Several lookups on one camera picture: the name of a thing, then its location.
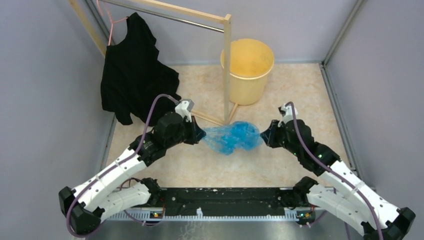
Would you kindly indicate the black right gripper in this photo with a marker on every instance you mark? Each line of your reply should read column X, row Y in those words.
column 269, row 135

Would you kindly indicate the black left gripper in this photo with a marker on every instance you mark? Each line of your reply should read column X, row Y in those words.
column 197, row 133

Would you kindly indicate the blue plastic trash bag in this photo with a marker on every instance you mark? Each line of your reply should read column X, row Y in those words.
column 239, row 135

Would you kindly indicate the wooden clothes rack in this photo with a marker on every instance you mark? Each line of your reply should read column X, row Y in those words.
column 225, row 21

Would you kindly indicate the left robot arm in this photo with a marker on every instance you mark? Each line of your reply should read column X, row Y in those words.
column 89, row 204

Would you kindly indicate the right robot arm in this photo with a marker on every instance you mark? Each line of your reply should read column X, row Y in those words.
column 355, row 203

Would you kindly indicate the yellow plastic trash bin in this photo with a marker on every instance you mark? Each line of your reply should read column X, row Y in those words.
column 251, row 62

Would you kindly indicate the black hanging shirt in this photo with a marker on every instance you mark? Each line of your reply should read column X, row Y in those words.
column 133, row 76

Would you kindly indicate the pink clothes hanger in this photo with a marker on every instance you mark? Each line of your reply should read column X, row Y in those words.
column 101, row 5

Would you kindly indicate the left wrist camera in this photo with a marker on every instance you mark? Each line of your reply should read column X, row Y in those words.
column 184, row 109

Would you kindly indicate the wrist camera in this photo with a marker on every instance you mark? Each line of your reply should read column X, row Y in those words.
column 184, row 109
column 288, row 113

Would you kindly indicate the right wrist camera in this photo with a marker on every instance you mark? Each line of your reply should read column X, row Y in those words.
column 288, row 113

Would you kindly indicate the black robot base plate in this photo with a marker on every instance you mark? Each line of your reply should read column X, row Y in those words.
column 229, row 202

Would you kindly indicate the white slotted cable duct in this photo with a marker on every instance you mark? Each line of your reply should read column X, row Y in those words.
column 155, row 216

